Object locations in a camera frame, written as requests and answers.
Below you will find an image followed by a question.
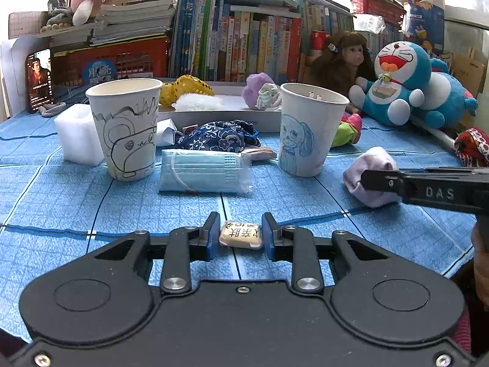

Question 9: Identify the paper cup with black drawing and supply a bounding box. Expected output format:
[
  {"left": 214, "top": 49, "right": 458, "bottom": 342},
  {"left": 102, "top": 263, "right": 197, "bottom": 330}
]
[{"left": 85, "top": 78, "right": 164, "bottom": 182}]

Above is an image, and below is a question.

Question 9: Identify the white rod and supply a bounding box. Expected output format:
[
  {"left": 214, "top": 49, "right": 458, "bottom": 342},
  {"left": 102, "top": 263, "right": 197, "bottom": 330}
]
[{"left": 410, "top": 117, "right": 457, "bottom": 150}]

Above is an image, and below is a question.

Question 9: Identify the small beige printed packet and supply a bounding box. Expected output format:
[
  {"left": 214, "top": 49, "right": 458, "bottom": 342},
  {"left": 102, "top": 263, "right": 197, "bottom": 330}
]
[{"left": 219, "top": 221, "right": 264, "bottom": 250}]

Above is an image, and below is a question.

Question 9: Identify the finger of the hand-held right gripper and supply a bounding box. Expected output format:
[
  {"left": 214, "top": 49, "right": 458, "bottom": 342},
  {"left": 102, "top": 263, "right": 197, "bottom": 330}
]
[{"left": 360, "top": 169, "right": 407, "bottom": 202}]

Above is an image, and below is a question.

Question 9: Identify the black smartphone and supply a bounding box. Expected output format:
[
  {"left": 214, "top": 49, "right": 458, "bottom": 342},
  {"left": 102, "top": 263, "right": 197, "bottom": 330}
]
[{"left": 25, "top": 48, "right": 55, "bottom": 114}]

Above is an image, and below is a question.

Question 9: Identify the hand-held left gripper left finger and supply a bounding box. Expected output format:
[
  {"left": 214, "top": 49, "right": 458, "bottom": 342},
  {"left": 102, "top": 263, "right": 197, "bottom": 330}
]
[{"left": 93, "top": 211, "right": 222, "bottom": 296}]

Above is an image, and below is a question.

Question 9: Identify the person's right hand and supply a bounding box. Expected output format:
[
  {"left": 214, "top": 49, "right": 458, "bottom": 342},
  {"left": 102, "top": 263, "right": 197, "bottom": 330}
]
[{"left": 471, "top": 224, "right": 489, "bottom": 308}]

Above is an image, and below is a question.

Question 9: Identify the green checked cloth doll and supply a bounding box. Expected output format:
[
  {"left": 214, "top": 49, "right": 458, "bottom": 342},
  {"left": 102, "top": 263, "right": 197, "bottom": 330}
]
[{"left": 256, "top": 83, "right": 283, "bottom": 111}]

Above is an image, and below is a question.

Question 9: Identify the blue checked tablecloth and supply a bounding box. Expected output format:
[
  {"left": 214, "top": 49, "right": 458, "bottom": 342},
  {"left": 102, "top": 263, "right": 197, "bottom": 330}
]
[{"left": 0, "top": 80, "right": 489, "bottom": 287}]

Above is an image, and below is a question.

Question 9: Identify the red patterned fabric toy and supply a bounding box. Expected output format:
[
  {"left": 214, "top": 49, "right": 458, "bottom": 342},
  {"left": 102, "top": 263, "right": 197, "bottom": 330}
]
[{"left": 454, "top": 127, "right": 489, "bottom": 168}]

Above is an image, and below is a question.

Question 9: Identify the red can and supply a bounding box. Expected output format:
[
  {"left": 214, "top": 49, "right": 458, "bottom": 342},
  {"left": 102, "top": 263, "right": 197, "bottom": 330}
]
[{"left": 309, "top": 30, "right": 331, "bottom": 52}]

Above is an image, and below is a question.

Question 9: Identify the clear plastic bag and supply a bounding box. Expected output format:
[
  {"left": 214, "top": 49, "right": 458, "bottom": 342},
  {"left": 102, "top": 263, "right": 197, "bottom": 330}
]
[{"left": 353, "top": 13, "right": 386, "bottom": 34}]

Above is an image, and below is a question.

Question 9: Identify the blue round sign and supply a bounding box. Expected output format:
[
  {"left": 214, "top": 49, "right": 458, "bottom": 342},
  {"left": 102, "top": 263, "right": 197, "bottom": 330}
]
[{"left": 82, "top": 61, "right": 117, "bottom": 85}]

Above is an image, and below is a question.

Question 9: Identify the stack of books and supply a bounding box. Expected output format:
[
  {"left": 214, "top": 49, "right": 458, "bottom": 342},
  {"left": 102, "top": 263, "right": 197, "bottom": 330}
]
[{"left": 50, "top": 0, "right": 178, "bottom": 48}]

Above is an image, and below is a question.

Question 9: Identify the person's red knit clothing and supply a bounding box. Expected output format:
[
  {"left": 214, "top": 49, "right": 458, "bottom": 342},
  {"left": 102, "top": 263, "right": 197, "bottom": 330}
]
[{"left": 453, "top": 306, "right": 476, "bottom": 354}]

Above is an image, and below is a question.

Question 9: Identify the row of books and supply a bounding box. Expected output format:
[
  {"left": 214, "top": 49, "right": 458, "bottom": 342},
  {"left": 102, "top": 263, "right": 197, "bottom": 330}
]
[{"left": 168, "top": 0, "right": 356, "bottom": 83}]

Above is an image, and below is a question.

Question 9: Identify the white foam block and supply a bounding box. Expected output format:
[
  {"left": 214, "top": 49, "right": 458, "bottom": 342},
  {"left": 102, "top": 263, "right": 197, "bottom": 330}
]
[{"left": 54, "top": 103, "right": 105, "bottom": 167}]

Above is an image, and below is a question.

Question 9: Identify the purple plush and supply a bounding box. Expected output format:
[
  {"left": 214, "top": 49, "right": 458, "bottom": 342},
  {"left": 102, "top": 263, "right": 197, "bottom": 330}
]
[{"left": 242, "top": 72, "right": 276, "bottom": 109}]

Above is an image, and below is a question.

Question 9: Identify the paper cup with blue drawing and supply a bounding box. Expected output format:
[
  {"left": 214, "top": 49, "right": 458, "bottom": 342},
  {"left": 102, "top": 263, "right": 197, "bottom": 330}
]
[{"left": 278, "top": 83, "right": 350, "bottom": 178}]

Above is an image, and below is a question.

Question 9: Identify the white grid board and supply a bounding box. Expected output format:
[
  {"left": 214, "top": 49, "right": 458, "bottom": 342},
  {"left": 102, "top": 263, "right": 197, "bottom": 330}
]
[{"left": 8, "top": 11, "right": 50, "bottom": 41}]

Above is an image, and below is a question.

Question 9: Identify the pink and green plush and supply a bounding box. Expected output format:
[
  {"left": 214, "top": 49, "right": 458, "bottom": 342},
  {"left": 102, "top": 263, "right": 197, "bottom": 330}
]
[{"left": 330, "top": 112, "right": 363, "bottom": 148}]

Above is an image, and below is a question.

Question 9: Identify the white fluffy plush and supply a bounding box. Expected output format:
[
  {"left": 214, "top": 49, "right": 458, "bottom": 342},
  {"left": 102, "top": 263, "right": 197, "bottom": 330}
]
[{"left": 174, "top": 92, "right": 224, "bottom": 111}]

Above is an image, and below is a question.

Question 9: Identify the blue face mask pack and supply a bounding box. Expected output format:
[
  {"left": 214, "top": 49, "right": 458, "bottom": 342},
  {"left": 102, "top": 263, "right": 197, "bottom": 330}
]
[{"left": 158, "top": 149, "right": 254, "bottom": 194}]

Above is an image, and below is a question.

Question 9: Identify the grey loop strap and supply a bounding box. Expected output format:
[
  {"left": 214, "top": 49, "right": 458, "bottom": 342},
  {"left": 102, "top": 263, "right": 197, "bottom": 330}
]
[{"left": 38, "top": 102, "right": 67, "bottom": 118}]

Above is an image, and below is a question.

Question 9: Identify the red plastic basket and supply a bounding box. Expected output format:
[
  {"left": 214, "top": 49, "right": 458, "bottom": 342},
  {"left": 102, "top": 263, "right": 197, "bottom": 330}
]
[{"left": 50, "top": 37, "right": 171, "bottom": 88}]

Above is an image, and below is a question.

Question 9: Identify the small red basket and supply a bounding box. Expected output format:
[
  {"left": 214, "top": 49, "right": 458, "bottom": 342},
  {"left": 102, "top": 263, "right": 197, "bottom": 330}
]
[{"left": 349, "top": 0, "right": 407, "bottom": 27}]

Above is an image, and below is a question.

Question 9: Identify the blue printed carton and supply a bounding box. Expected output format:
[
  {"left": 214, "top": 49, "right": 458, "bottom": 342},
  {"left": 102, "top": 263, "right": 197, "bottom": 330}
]
[{"left": 401, "top": 0, "right": 446, "bottom": 58}]

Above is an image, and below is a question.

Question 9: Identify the lavender cloth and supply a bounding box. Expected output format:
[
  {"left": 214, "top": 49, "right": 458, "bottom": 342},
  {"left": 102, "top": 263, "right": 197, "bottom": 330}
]
[{"left": 343, "top": 146, "right": 402, "bottom": 208}]

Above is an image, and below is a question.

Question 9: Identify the navy floral fabric pouch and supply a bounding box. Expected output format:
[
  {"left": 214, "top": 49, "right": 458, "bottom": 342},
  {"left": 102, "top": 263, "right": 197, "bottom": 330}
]
[{"left": 176, "top": 120, "right": 262, "bottom": 154}]

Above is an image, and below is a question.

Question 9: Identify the blue cat plush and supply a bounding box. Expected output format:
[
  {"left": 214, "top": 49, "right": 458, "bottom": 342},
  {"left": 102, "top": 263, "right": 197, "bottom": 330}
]
[{"left": 348, "top": 40, "right": 432, "bottom": 126}]

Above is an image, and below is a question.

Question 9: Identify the blue plush toy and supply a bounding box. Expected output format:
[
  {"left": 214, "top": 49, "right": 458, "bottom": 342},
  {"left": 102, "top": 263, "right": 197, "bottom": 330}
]
[{"left": 414, "top": 58, "right": 479, "bottom": 130}]

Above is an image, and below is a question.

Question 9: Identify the brown cardboard box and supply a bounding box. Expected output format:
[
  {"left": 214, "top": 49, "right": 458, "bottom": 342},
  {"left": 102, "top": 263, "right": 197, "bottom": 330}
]
[{"left": 445, "top": 46, "right": 489, "bottom": 98}]

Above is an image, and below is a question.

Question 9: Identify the gold sequin heart plush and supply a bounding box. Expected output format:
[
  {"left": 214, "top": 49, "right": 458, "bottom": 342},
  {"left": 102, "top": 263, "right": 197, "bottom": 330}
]
[{"left": 160, "top": 75, "right": 215, "bottom": 107}]

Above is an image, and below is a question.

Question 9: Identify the white cardboard box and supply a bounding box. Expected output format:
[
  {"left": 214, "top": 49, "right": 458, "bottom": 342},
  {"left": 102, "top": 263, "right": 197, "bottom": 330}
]
[{"left": 156, "top": 81, "right": 283, "bottom": 134}]

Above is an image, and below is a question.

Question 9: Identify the white paper board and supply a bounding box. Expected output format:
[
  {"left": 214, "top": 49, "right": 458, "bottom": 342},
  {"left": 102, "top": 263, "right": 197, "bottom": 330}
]
[{"left": 0, "top": 36, "right": 29, "bottom": 121}]

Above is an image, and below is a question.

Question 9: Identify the brown monkey plush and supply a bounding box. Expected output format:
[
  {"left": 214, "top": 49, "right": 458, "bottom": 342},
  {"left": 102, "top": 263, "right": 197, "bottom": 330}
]
[{"left": 311, "top": 32, "right": 379, "bottom": 92}]

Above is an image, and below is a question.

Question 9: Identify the white folded paper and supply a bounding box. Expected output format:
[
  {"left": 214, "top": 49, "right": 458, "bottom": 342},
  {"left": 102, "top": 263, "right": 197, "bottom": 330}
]
[{"left": 156, "top": 118, "right": 184, "bottom": 146}]

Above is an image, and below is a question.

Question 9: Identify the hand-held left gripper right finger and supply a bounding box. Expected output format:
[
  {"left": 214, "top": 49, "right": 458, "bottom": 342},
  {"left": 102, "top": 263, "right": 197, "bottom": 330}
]
[{"left": 262, "top": 213, "right": 389, "bottom": 296}]

